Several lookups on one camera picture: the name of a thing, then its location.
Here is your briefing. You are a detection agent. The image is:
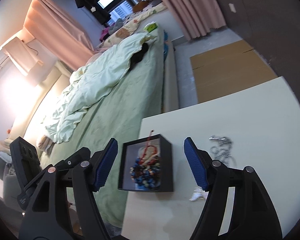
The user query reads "green bed with sheet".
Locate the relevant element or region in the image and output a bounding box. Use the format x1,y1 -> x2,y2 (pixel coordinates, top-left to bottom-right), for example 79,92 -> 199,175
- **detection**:
22,27 -> 180,228

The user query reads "pink curtain left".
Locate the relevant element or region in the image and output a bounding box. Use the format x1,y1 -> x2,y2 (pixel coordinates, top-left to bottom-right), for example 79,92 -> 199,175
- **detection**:
24,0 -> 94,70

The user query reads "black square jewelry box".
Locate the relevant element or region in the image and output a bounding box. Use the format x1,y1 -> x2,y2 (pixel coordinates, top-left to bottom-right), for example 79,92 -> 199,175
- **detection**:
118,134 -> 174,193

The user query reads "wall air conditioner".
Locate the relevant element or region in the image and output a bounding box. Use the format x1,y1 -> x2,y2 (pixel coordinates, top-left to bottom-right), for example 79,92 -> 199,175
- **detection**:
0,51 -> 11,74

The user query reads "grey chair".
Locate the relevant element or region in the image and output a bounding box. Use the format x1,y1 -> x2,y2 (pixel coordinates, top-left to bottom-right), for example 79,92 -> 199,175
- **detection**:
3,174 -> 23,212

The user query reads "pale green crumpled duvet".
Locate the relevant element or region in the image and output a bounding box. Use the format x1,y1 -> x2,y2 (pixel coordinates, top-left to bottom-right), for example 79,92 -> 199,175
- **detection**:
42,33 -> 158,144

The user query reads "pink curtain right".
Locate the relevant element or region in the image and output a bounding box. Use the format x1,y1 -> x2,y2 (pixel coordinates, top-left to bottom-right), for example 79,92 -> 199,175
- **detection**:
162,0 -> 226,41

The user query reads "green tissue box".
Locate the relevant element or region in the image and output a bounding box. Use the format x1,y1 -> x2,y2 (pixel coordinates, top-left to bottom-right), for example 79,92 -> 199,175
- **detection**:
143,22 -> 158,33

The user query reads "white wall switch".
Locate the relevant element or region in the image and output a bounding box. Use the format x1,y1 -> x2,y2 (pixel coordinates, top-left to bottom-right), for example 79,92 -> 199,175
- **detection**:
229,3 -> 236,13

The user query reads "pink curtain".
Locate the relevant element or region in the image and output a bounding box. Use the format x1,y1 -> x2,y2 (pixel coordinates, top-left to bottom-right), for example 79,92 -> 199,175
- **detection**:
162,0 -> 226,41
24,0 -> 94,70

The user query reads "floral window seat cushion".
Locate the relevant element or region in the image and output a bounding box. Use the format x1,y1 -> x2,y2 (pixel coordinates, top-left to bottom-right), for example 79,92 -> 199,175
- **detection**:
96,2 -> 167,50

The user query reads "flat brown cardboard sheet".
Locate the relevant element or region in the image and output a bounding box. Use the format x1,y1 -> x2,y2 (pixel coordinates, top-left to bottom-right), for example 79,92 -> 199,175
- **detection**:
190,40 -> 277,103

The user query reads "black garment on bed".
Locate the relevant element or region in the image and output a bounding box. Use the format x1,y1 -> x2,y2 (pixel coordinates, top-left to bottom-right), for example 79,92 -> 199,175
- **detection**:
130,43 -> 149,69

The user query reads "white translucent plastic bag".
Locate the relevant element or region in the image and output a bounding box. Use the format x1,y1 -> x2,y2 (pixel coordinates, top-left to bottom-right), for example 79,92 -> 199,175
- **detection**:
190,186 -> 209,202

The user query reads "black phone on mount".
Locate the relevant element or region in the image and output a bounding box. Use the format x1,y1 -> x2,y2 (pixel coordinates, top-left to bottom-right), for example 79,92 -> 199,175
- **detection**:
9,136 -> 42,193

